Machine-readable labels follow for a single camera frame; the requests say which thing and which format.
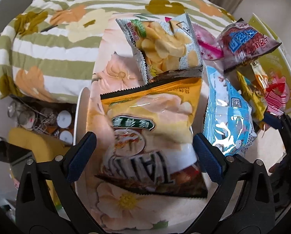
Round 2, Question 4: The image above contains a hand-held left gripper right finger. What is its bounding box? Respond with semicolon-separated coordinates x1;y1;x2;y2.
184;134;276;234

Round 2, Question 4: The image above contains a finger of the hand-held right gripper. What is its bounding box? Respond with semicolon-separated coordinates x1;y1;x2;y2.
264;113;291;166
270;156;291;209

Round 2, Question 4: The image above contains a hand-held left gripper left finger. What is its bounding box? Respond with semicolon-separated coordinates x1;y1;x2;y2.
16;132;107;234

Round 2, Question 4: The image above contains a yellow-green storage box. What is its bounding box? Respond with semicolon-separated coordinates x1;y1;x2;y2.
248;13;291;117

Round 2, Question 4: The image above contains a large yellow chip bag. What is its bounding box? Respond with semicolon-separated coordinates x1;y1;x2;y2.
95;77;208;199

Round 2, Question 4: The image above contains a purple chocolate snack packet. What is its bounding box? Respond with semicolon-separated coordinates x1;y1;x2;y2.
217;21;282;73

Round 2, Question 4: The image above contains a red pink snack packet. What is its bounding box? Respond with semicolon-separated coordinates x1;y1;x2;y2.
264;75;291;115

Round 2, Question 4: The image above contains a white round lid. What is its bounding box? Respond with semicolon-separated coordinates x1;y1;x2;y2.
59;130;74;145
56;110;72;129

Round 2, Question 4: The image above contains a small yellow snack packet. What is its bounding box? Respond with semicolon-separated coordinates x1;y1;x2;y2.
237;71;268;122

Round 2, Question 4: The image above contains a white round table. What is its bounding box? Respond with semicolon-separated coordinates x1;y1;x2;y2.
73;87;91;191

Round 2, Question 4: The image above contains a light blue snack packet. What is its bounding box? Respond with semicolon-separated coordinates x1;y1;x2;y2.
202;66;257;156

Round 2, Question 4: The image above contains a small orange snack packet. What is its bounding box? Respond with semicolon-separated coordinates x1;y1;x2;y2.
249;61;268;95

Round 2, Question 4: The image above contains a yellow stool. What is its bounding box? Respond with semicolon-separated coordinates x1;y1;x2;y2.
8;127;70;200

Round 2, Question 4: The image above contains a clear glass jar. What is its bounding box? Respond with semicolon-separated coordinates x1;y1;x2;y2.
18;112;36;130

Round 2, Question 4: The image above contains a dark grey object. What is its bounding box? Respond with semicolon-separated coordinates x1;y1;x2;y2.
0;141;33;173

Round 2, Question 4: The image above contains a pink white snack packet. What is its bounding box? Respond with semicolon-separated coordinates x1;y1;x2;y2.
193;24;225;61

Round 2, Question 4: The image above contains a green striped floral blanket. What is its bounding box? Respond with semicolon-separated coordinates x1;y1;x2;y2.
0;0;236;101

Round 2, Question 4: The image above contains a silver potato chip bag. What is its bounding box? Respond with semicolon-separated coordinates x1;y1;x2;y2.
116;13;204;84

